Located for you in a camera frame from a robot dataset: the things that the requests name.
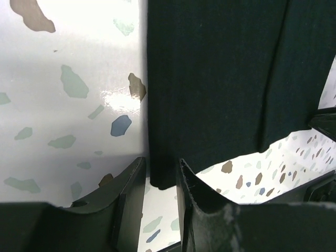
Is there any black t shirt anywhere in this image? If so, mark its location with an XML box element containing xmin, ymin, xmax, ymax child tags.
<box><xmin>147</xmin><ymin>0</ymin><xmax>335</xmax><ymax>190</ymax></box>

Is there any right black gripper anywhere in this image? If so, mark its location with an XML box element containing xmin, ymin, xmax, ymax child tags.
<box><xmin>286</xmin><ymin>108</ymin><xmax>335</xmax><ymax>203</ymax></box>

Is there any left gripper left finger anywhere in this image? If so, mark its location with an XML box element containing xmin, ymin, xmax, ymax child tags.
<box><xmin>59</xmin><ymin>157</ymin><xmax>146</xmax><ymax>251</ymax></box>

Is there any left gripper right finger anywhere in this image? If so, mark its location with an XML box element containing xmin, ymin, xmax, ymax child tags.
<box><xmin>176</xmin><ymin>159</ymin><xmax>238</xmax><ymax>251</ymax></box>

